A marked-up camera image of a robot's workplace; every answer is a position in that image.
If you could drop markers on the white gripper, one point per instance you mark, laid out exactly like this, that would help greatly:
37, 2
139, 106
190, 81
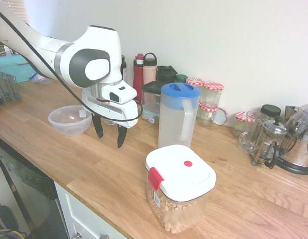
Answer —
126, 112

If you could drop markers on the translucent pitcher blue lid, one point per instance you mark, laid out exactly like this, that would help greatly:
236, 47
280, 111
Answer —
171, 119

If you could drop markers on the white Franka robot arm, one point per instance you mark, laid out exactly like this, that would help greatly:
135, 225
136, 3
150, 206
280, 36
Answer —
44, 49

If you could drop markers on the red water bottle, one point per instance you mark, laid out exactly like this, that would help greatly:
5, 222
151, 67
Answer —
138, 77

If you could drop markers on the clear plastic bowl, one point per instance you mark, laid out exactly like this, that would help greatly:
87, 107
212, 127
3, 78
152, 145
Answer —
69, 124

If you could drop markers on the glass container teal lid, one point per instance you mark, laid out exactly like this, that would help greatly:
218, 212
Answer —
151, 110

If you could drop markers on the square canister black lid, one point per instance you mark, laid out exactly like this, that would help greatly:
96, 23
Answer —
150, 87

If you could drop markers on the pink bottle black cap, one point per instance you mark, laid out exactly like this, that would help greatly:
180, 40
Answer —
149, 73

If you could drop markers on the dark green shaker bottle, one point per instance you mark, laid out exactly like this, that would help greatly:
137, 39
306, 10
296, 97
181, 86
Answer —
165, 73

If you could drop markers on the cereal container white lid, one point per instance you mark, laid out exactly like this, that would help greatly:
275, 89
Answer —
181, 174

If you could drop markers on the clear zip bag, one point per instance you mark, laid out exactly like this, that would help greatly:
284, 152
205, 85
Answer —
40, 79

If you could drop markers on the white cabinet drawer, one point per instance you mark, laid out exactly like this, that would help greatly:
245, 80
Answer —
94, 219

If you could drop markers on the clear bottle green cap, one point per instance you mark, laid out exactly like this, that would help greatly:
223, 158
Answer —
181, 77

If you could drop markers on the small jar red checked lid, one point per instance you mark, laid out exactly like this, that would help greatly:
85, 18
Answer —
206, 115

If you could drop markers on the tall jar red checked lid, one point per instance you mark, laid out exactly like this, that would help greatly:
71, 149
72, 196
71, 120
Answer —
213, 94
195, 81

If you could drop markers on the steel dishwasher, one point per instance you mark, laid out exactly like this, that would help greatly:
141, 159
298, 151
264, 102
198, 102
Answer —
32, 199

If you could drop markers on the grey plastic cutlery basket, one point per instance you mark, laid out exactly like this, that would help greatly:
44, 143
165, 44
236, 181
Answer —
8, 89

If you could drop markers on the loose red checked lid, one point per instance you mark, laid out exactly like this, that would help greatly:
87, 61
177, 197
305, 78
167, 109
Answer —
220, 115

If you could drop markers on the teal bread box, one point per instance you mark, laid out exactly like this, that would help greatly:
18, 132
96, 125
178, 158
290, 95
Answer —
9, 67

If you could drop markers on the brown yoghurt cup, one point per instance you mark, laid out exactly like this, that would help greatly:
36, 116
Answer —
14, 51

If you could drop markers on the clear glass mug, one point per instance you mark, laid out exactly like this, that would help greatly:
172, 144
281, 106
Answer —
251, 134

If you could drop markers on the window blind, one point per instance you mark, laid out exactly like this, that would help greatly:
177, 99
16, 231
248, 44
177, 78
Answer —
17, 10

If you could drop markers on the glass French press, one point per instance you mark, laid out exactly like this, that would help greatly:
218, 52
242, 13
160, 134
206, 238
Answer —
267, 144

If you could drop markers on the jar with black lid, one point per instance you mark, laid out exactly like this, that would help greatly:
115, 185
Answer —
269, 109

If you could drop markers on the black kettle base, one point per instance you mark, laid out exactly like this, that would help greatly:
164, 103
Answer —
293, 168

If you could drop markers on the steel electric kettle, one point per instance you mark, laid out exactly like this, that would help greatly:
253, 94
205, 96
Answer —
302, 129

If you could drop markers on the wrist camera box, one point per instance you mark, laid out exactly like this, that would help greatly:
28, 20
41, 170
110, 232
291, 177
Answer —
126, 93

